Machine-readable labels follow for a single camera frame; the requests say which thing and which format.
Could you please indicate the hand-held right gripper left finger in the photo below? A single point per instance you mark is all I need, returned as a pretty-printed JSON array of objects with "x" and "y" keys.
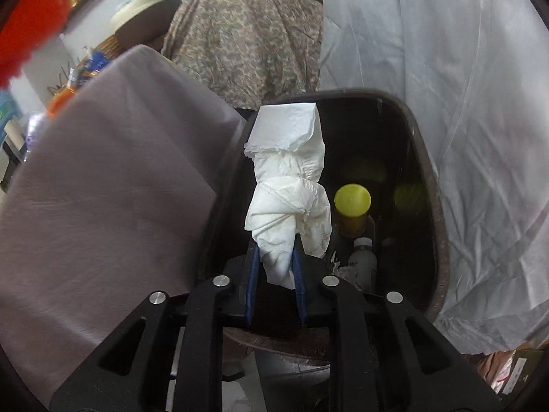
[{"x": 254, "y": 283}]

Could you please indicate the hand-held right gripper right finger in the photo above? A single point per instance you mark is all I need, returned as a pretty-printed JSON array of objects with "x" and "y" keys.
[{"x": 300, "y": 292}]

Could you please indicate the green white bottle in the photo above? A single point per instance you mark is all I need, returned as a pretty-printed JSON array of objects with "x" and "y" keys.
[{"x": 362, "y": 266}]

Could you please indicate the yellow can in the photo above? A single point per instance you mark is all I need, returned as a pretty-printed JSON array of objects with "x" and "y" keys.
[{"x": 352, "y": 201}]

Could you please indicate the white tissue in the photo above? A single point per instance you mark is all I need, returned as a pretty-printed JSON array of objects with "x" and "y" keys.
[{"x": 287, "y": 180}]

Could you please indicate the dark brown trash bin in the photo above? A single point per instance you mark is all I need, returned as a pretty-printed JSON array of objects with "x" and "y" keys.
[{"x": 399, "y": 146}]

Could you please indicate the orange white bottle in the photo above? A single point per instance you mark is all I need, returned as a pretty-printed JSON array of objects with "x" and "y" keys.
[{"x": 62, "y": 101}]

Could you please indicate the blue foil snack packet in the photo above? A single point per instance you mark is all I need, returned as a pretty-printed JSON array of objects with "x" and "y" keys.
[{"x": 96, "y": 62}]

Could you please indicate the orange foam net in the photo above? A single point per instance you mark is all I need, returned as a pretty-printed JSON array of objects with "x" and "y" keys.
[{"x": 30, "y": 17}]

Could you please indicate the floral cloth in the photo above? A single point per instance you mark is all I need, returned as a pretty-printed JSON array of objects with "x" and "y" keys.
[{"x": 244, "y": 38}]

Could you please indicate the brown cream rice cooker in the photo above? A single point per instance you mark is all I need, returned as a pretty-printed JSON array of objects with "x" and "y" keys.
[{"x": 137, "y": 19}]

